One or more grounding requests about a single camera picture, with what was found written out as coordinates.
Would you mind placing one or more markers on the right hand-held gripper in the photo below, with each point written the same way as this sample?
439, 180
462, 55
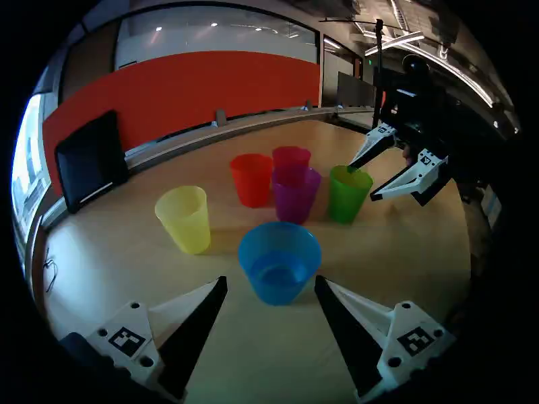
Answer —
425, 109

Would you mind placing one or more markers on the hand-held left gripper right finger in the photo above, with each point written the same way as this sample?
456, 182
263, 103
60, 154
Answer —
404, 332

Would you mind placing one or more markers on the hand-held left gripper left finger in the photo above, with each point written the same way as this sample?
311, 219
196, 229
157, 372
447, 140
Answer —
139, 326

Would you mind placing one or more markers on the green plastic cup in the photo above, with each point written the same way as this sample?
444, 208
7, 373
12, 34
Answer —
347, 195

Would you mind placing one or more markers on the black tripod stand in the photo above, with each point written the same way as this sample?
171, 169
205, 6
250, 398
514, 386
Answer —
378, 71

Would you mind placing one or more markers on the pink plastic cup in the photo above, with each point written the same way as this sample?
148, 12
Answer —
290, 156

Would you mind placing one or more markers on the purple plastic cup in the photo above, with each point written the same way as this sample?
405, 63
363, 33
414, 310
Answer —
294, 195

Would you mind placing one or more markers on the yellow plastic cup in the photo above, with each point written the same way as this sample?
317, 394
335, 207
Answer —
185, 219

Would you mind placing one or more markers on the blue plastic cup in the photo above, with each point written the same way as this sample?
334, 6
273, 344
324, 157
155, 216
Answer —
278, 263

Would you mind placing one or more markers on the red plastic cup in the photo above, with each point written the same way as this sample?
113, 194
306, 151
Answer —
251, 179

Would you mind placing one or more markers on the stack of black towels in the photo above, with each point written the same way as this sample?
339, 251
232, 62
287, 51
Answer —
90, 160

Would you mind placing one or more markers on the red desk screen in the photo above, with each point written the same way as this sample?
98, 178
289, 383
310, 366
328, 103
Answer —
181, 92

